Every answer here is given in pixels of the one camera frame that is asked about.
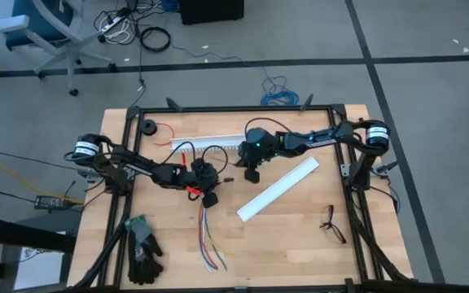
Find white slotted cable duct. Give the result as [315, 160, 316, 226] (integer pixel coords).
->
[169, 133, 247, 154]

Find white duct cover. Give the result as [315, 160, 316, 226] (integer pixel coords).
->
[236, 156, 321, 223]

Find coloured wire bundle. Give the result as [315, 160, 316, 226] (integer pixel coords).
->
[198, 205, 220, 271]

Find red wire spool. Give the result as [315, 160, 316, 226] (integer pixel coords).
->
[142, 119, 177, 147]

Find yellow wire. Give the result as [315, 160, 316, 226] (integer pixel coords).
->
[205, 207, 235, 257]

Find white wire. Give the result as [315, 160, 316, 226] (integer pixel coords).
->
[199, 207, 215, 274]

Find black glove green cuff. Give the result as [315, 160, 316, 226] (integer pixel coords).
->
[126, 234, 165, 286]
[124, 214, 163, 265]

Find black eyeglasses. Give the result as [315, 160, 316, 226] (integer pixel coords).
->
[318, 204, 348, 245]

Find black box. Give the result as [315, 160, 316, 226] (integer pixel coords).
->
[178, 0, 245, 25]

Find black power adapter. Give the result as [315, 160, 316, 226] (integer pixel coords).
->
[33, 195, 67, 211]

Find white power strip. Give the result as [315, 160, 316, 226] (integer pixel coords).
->
[99, 14, 126, 34]

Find white teal office chair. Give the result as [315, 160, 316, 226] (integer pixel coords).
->
[0, 0, 118, 98]

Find black left camera cable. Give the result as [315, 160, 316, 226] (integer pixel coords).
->
[163, 140, 230, 174]

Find black camera cable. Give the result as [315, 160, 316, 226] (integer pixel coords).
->
[244, 116, 295, 138]
[163, 140, 230, 174]

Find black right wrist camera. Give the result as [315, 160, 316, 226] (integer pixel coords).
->
[243, 168, 261, 185]

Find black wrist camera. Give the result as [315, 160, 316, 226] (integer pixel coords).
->
[201, 192, 219, 209]
[243, 168, 261, 185]

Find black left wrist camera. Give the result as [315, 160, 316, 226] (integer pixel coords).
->
[201, 192, 219, 209]

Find black right camera cable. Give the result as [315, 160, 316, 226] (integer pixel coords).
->
[244, 116, 295, 138]

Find black aluminium table frame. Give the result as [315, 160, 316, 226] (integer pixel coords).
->
[71, 103, 419, 293]

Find blue coiled cable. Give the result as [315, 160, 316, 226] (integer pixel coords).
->
[260, 74, 300, 107]

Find thin black floor cable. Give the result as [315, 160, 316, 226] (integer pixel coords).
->
[126, 22, 148, 110]

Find black coiled cable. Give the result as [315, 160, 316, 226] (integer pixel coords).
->
[139, 26, 173, 53]

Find white cable bundle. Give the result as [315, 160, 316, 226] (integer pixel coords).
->
[103, 24, 133, 45]

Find yellow floor cable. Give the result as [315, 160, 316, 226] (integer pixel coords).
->
[0, 161, 85, 205]

